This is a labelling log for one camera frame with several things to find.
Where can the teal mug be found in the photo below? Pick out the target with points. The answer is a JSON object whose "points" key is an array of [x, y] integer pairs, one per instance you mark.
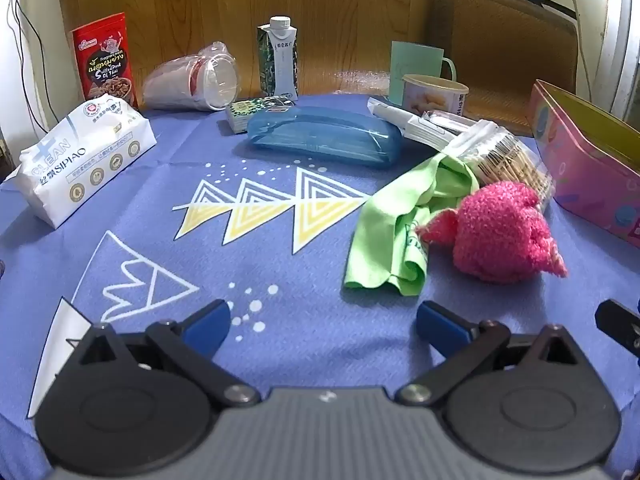
{"points": [[415, 60]]}

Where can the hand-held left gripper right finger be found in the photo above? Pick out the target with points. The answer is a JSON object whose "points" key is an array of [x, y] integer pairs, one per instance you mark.
{"points": [[442, 327]]}

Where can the green patterned small box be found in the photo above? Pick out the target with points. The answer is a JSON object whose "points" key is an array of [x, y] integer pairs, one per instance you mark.
{"points": [[245, 112]]}

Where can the white flat box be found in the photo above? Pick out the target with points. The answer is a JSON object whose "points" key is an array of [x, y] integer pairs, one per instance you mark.
{"points": [[400, 120]]}

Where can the blue printed tablecloth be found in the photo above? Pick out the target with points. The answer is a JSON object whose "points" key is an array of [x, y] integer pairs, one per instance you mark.
{"points": [[280, 260]]}

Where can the blue glasses case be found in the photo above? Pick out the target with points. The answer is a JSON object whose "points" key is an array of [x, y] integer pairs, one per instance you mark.
{"points": [[320, 135]]}

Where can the green cloth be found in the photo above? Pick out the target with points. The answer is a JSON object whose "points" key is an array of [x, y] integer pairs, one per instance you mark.
{"points": [[380, 240]]}

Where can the brown chair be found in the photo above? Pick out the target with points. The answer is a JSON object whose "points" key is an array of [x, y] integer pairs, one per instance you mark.
{"points": [[500, 50]]}

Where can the red snack pouch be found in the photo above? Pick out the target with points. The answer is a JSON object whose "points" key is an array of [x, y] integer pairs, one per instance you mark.
{"points": [[102, 60]]}

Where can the pink tin box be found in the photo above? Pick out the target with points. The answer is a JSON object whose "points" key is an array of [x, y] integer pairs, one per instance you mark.
{"points": [[585, 180]]}

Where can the pink knitted hat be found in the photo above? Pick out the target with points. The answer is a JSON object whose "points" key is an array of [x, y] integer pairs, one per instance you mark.
{"points": [[490, 235]]}

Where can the round beige snack tub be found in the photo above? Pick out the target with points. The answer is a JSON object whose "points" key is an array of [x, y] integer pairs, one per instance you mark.
{"points": [[430, 97]]}

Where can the clear plastic cup stack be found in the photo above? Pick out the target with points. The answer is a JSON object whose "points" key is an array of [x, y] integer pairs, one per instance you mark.
{"points": [[190, 80]]}

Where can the green and white drink carton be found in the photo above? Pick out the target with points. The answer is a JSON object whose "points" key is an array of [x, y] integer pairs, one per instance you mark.
{"points": [[280, 60]]}

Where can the white tissue pack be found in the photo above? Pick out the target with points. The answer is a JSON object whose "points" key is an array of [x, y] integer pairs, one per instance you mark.
{"points": [[75, 160]]}

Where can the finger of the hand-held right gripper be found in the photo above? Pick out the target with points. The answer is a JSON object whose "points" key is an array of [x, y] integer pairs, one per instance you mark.
{"points": [[617, 325]]}

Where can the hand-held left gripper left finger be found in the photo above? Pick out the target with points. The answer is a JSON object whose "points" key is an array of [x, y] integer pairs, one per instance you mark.
{"points": [[210, 322]]}

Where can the bag of cotton swabs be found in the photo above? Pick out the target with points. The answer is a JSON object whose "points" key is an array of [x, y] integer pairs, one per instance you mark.
{"points": [[505, 160]]}

